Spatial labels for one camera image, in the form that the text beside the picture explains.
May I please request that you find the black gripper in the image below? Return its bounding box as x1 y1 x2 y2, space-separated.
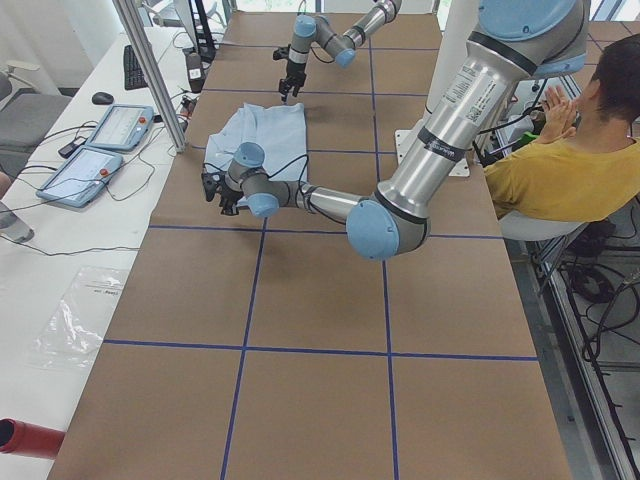
217 174 244 216
278 62 306 103

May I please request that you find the light blue striped shirt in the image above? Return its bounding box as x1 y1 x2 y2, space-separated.
203 102 309 214

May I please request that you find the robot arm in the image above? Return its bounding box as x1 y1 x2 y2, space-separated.
201 1 590 260
273 0 402 103

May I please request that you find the upper blue teach pendant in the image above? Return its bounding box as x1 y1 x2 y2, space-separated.
85 104 154 152

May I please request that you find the blue teach pendant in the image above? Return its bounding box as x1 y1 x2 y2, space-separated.
36 146 124 208
85 104 154 152

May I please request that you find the lower blue teach pendant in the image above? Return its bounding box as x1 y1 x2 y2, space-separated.
36 146 124 208

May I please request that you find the black keyboard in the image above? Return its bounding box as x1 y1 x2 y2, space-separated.
123 45 148 91

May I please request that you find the black computer mouse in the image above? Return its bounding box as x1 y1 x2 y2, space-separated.
91 91 114 106

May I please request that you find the clear plastic bag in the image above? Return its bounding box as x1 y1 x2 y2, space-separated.
27 266 129 371

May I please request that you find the grey office chair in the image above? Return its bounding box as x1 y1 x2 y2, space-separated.
1 60 72 160

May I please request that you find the person in yellow shirt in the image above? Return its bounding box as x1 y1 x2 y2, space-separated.
484 35 639 222

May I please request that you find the red cylinder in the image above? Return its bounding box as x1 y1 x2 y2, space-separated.
1 418 65 460

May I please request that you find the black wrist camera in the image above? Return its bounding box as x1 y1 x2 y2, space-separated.
201 171 224 202
272 45 290 61

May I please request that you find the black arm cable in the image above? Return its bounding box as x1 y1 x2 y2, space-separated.
264 152 321 216

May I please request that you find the aluminium frame post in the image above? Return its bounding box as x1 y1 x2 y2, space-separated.
112 0 186 153

